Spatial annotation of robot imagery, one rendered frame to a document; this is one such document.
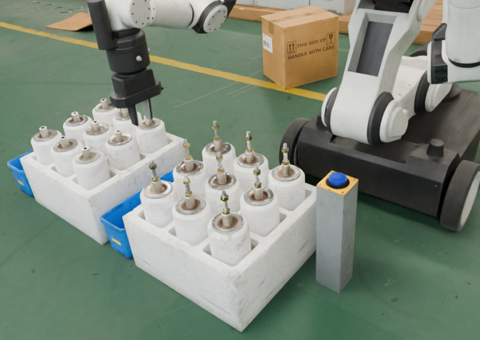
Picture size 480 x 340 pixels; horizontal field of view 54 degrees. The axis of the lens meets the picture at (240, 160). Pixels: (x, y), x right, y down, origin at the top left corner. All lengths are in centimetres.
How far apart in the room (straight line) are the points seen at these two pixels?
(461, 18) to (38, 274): 123
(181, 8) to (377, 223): 83
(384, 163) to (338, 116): 23
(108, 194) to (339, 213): 69
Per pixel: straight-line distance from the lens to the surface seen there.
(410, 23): 126
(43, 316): 137
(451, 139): 159
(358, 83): 126
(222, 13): 119
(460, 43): 84
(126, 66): 103
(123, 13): 98
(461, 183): 137
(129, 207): 146
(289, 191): 120
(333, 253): 117
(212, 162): 133
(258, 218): 113
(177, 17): 113
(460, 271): 138
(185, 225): 113
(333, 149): 146
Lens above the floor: 94
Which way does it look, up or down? 32 degrees down
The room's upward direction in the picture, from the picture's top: 6 degrees counter-clockwise
